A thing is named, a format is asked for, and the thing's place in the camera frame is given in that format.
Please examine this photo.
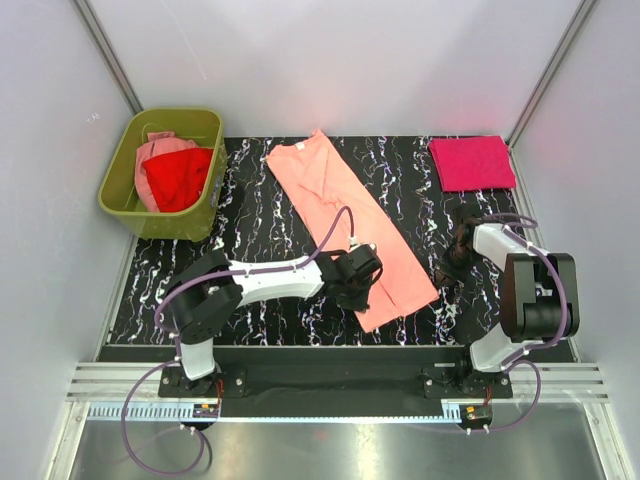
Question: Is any aluminium frame rail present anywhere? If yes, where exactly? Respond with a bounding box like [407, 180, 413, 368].
[66, 363, 608, 425]

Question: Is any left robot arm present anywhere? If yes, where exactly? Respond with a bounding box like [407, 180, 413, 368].
[156, 244, 383, 396]

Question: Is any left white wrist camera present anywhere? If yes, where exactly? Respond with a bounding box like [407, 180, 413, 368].
[349, 238, 377, 253]

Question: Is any dusty pink t shirt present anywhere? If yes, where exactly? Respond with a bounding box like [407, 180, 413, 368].
[134, 131, 198, 213]

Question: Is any red t shirt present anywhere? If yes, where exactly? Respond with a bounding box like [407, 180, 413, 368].
[142, 147, 214, 213]

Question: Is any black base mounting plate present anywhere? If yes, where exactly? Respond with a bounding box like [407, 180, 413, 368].
[159, 346, 509, 399]

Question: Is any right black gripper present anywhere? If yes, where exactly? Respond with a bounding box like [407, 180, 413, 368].
[434, 238, 481, 287]

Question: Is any salmon pink t shirt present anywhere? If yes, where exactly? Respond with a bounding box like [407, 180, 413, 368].
[266, 130, 439, 332]

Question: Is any olive green plastic bin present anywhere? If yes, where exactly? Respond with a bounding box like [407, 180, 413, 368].
[98, 108, 228, 242]

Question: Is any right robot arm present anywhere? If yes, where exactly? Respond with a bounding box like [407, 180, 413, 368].
[434, 205, 580, 397]

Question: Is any folded magenta t shirt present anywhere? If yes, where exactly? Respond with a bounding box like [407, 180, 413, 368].
[429, 136, 517, 193]

